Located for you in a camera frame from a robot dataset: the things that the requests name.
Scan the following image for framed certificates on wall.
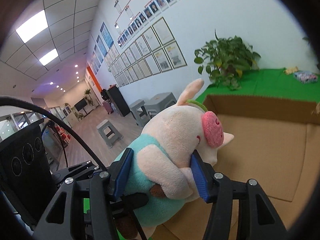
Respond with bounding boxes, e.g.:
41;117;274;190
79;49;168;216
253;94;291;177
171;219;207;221
88;17;187;87

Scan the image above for green table cloth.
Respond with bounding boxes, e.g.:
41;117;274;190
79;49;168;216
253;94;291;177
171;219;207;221
196;69;319;103

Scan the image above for black cabinet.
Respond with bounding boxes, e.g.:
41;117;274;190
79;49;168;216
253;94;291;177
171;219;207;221
107;85;130;117

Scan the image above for large open cardboard box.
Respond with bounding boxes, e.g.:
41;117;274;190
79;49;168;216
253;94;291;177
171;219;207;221
159;93;320;240

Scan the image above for leafy potted plant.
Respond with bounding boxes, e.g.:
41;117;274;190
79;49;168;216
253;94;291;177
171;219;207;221
194;35;261;90

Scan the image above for stacked grey plastic stools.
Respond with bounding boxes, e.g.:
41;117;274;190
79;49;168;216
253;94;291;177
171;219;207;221
129;92;177;128

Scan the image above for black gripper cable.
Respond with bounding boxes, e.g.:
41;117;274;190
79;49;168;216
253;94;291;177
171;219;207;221
0;96;108;172

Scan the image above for yellow small toy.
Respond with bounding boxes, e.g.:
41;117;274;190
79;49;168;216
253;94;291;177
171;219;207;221
284;66;299;75

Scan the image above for pink pig plush toy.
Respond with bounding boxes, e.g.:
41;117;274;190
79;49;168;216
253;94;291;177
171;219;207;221
115;79;234;239

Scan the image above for grey plastic stool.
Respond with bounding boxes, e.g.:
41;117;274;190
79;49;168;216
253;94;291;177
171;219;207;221
97;119;123;148

